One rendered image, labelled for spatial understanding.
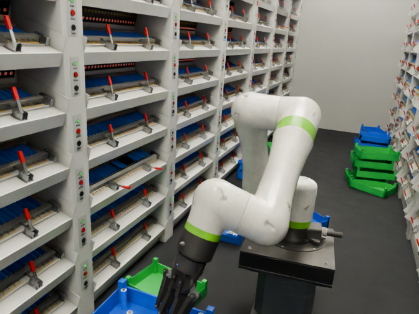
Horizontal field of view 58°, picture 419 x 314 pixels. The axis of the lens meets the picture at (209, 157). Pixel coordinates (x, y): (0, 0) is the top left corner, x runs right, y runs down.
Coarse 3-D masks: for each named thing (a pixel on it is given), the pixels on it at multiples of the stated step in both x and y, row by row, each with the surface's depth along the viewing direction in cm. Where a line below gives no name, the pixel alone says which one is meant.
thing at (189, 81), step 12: (180, 60) 227; (192, 60) 243; (180, 72) 215; (192, 72) 224; (204, 72) 237; (216, 72) 244; (180, 84) 200; (192, 84) 209; (204, 84) 224; (216, 84) 246
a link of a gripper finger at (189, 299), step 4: (188, 296) 87; (192, 296) 86; (200, 296) 87; (188, 300) 87; (192, 300) 87; (196, 300) 88; (184, 304) 87; (188, 304) 87; (192, 304) 88; (180, 308) 88; (184, 308) 87; (188, 308) 88; (180, 312) 87; (184, 312) 87; (188, 312) 88
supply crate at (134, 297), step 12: (120, 288) 111; (132, 288) 111; (108, 300) 107; (120, 300) 112; (132, 300) 113; (144, 300) 111; (156, 300) 109; (96, 312) 102; (108, 312) 108; (120, 312) 109; (144, 312) 110; (156, 312) 110; (168, 312) 109; (192, 312) 105; (204, 312) 104
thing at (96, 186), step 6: (150, 156) 189; (156, 156) 192; (138, 162) 179; (144, 162) 182; (126, 168) 170; (132, 168) 172; (114, 174) 162; (120, 174) 164; (102, 180) 155; (108, 180) 156; (114, 180) 161; (120, 180) 163; (90, 186) 148; (96, 186) 149; (102, 186) 154; (90, 192) 147
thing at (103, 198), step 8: (152, 152) 193; (160, 152) 194; (160, 160) 194; (96, 168) 166; (152, 168) 184; (128, 176) 169; (136, 176) 172; (144, 176) 175; (152, 176) 184; (120, 184) 161; (128, 184) 163; (136, 184) 170; (104, 192) 152; (112, 192) 154; (120, 192) 159; (96, 200) 146; (104, 200) 148; (112, 200) 155; (96, 208) 145
